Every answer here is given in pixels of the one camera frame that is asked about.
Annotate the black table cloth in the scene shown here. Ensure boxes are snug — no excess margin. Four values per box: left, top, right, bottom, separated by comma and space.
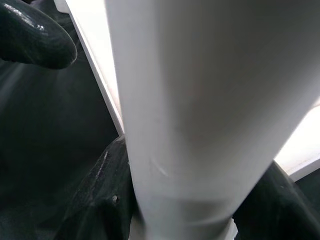
0, 7, 320, 240

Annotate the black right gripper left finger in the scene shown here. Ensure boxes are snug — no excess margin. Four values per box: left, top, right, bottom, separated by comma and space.
56, 134, 137, 240

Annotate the white plastic children table top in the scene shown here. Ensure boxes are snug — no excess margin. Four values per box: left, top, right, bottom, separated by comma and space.
53, 0, 320, 182

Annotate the white plastic table leg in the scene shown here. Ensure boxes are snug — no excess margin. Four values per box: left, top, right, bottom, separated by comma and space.
104, 0, 320, 240

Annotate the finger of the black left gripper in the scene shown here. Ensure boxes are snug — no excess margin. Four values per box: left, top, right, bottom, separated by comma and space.
0, 0, 78, 70

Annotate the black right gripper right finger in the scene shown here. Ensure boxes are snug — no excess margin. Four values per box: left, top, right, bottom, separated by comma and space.
232, 159, 320, 240

